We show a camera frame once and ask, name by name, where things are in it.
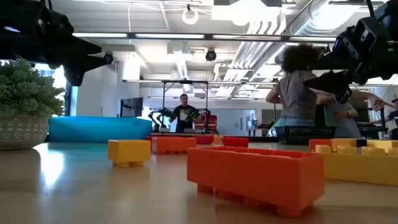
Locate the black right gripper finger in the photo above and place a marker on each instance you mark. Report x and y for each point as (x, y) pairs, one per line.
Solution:
(337, 82)
(335, 64)

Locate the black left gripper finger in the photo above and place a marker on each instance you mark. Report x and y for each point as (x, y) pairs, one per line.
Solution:
(76, 67)
(84, 48)

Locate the amber long block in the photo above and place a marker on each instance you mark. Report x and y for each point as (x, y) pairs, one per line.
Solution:
(343, 142)

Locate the yellow long block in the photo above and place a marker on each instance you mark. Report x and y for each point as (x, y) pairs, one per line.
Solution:
(360, 169)
(217, 139)

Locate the small amber block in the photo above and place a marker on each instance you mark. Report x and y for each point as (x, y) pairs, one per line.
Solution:
(129, 151)

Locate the red long block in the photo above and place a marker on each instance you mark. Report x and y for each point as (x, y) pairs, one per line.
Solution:
(203, 140)
(148, 138)

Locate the small red block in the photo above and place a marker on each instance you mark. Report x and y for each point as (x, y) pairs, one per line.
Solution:
(235, 142)

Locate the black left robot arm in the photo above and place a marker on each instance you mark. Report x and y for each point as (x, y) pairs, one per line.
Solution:
(15, 21)

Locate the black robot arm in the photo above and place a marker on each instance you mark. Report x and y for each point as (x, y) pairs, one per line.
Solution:
(160, 119)
(200, 113)

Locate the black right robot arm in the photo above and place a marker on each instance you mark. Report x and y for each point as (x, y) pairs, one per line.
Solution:
(390, 15)

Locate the long ceiling light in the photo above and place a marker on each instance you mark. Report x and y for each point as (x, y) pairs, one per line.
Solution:
(99, 35)
(311, 39)
(169, 36)
(248, 37)

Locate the person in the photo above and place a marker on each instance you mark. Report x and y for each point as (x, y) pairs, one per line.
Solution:
(394, 116)
(295, 93)
(342, 124)
(185, 115)

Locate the green plant in white pot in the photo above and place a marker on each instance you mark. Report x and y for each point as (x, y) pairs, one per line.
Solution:
(25, 93)

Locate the black mesh basket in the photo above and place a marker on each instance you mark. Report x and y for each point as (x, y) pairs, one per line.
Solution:
(303, 135)

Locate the blue plastic bin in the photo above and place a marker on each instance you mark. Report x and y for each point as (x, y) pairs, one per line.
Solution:
(99, 129)

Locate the black monitor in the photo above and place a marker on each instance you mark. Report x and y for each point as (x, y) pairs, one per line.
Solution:
(131, 107)

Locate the red storage bins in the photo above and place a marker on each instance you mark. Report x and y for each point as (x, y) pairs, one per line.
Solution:
(213, 123)

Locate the black round ceiling camera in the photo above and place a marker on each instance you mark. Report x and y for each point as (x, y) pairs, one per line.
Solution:
(211, 55)
(109, 58)

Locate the white ceiling duct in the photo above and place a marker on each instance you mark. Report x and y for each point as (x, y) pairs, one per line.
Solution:
(248, 62)

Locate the black aluminium table frame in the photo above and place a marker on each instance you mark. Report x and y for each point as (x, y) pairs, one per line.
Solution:
(262, 139)

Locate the black station frame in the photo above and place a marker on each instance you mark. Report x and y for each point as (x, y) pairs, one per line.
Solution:
(163, 105)

